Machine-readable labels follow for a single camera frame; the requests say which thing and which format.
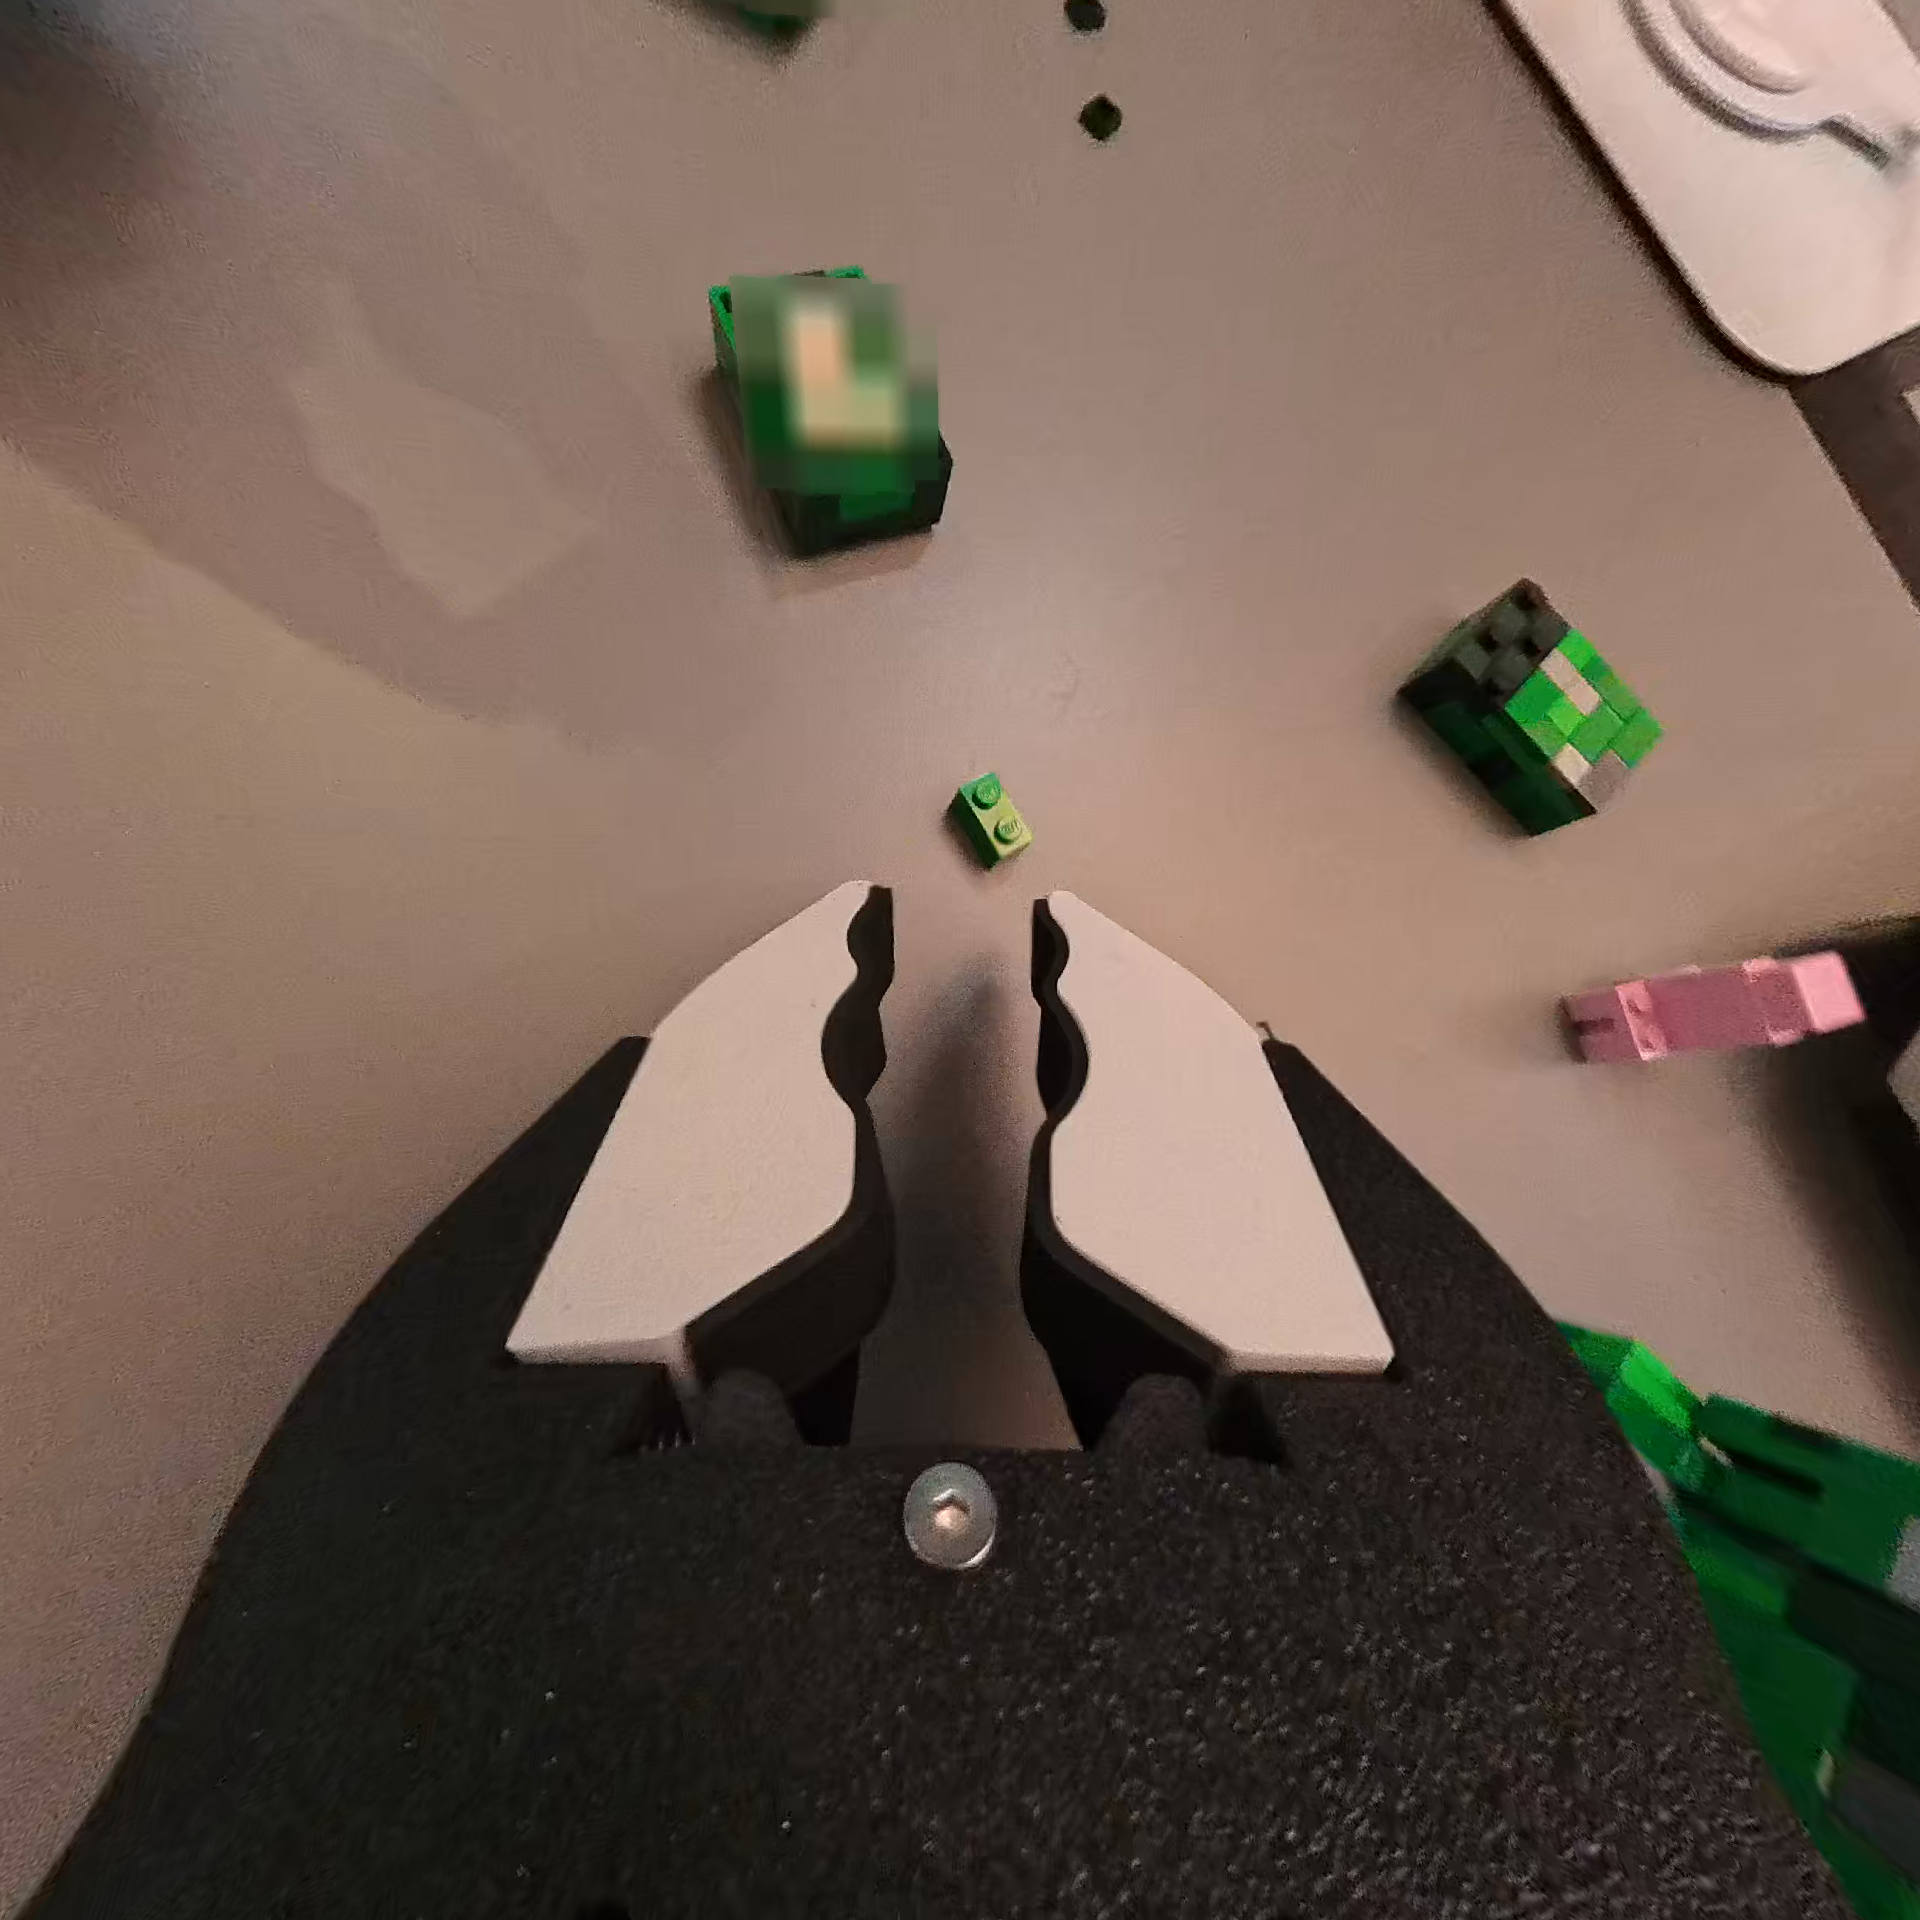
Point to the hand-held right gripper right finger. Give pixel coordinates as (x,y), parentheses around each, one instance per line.
(1200,1186)

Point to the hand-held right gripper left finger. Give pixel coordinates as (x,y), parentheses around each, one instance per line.
(704,1186)

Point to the single bright green brick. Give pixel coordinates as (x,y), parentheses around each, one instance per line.
(994,820)

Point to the pink brick pig figure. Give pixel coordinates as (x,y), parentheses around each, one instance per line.
(1710,1014)

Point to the green brick cube head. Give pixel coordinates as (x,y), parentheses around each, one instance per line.
(1530,720)

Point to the tall green blocky brick figure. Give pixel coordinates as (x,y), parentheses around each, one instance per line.
(1770,1575)

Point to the scattered small green bricks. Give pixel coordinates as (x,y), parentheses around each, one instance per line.
(1101,118)

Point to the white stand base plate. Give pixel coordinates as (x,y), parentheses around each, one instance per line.
(1770,181)

